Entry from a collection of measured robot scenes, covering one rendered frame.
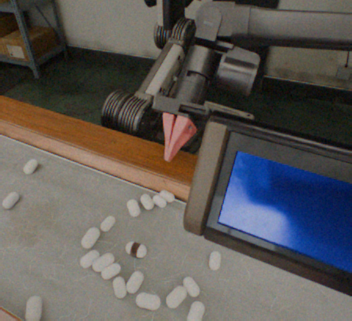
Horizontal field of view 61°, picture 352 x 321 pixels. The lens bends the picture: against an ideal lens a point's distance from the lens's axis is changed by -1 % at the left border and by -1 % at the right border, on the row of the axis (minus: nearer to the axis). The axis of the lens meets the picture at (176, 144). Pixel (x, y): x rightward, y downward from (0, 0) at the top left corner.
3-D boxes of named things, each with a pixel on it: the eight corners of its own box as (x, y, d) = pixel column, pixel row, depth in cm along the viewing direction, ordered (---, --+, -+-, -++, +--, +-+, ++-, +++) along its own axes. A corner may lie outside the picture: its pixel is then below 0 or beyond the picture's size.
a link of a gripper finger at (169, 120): (188, 165, 47) (207, 109, 48) (148, 153, 50) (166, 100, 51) (197, 171, 54) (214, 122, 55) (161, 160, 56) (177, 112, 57)
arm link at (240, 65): (208, 23, 59) (204, 3, 50) (266, 38, 57) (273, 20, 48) (189, 83, 59) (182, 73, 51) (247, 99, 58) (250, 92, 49)
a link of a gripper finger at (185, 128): (174, 161, 48) (192, 106, 49) (135, 149, 50) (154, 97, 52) (185, 167, 54) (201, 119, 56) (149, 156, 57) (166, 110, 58)
